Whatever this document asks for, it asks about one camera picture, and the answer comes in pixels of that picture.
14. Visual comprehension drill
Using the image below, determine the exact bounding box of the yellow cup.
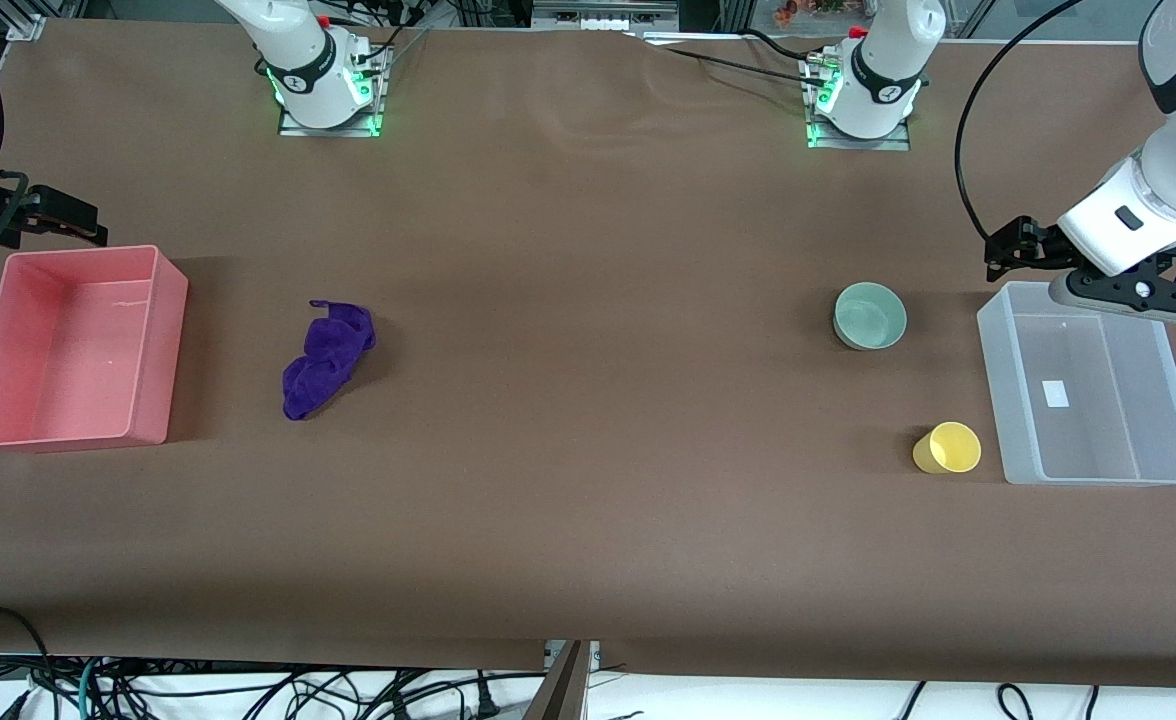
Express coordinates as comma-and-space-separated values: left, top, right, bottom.
911, 421, 983, 476

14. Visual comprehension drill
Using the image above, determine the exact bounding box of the short black table cable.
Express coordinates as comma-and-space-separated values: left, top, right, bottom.
743, 28, 834, 63

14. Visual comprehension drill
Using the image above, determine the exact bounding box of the white power strip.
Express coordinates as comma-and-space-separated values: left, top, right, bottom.
531, 0, 681, 33

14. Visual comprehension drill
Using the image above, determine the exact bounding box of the light green bowl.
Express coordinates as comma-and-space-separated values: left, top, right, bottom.
833, 281, 909, 352

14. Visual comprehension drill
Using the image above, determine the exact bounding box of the aluminium frame profile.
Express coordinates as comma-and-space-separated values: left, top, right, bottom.
3, 0, 49, 43

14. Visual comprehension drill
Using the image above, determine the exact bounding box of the pink plastic bin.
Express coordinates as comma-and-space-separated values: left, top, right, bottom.
0, 244, 190, 453

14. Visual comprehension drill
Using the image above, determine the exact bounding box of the orange background object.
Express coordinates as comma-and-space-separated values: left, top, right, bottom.
773, 0, 849, 26

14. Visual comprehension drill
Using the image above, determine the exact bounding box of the brown table cover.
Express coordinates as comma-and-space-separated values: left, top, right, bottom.
0, 18, 1176, 691

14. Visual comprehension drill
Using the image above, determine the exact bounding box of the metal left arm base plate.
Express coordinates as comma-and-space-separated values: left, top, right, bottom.
806, 50, 914, 153

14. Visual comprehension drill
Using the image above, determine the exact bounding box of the long black table cable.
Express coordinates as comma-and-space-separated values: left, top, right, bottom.
638, 38, 824, 86

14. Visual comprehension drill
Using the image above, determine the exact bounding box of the looped black floor cable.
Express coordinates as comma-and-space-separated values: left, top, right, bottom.
0, 604, 54, 701

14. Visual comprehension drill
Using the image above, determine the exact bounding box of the translucent white plastic bin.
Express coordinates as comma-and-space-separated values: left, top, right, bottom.
976, 280, 1176, 487

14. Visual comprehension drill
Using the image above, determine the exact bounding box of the purple cloth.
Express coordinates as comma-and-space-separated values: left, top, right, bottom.
281, 299, 378, 422

